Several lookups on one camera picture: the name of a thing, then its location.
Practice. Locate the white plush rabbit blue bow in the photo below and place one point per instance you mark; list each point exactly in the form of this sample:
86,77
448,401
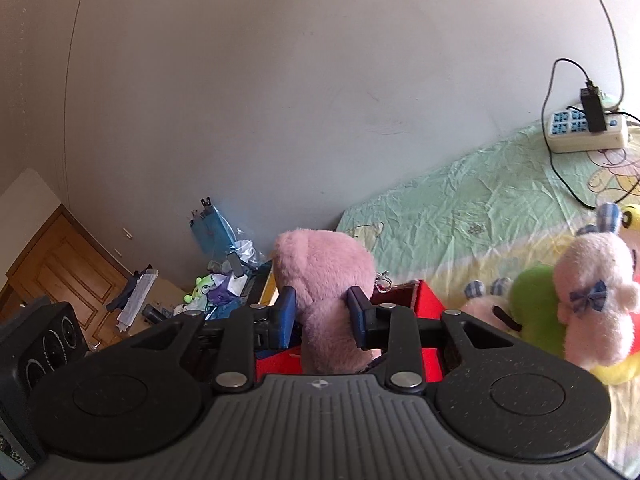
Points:
594,281

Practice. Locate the small pink plush toy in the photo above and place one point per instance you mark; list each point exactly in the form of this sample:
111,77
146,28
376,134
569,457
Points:
491,304

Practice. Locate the black charger adapter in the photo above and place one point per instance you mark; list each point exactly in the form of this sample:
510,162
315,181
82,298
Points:
592,108

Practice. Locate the white power strip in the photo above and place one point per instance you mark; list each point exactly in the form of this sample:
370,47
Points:
567,132

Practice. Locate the wooden cabinet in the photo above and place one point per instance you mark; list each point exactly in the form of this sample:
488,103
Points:
65,263

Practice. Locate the green plush toy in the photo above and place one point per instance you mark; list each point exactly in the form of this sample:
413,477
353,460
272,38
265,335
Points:
534,305

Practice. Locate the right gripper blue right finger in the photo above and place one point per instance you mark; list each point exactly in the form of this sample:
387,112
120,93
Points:
361,313

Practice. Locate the green cartoon bed sheet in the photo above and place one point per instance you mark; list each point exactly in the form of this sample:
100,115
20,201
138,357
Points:
492,214

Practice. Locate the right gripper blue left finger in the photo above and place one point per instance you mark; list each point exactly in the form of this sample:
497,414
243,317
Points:
282,318

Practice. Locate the purple plush toy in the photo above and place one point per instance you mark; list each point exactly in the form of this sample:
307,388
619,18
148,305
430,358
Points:
225,288

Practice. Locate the red cardboard box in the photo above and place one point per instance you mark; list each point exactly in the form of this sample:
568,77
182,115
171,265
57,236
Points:
415,295

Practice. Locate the blue paper bag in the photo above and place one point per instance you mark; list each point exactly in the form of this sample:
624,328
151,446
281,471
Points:
212,231

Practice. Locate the small green frog toy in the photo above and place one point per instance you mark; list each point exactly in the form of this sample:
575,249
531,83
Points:
201,288

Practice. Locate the pink plush bear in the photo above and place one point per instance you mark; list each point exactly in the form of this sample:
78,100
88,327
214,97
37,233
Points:
321,266

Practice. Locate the black device with round dials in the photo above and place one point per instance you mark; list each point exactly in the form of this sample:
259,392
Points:
42,338

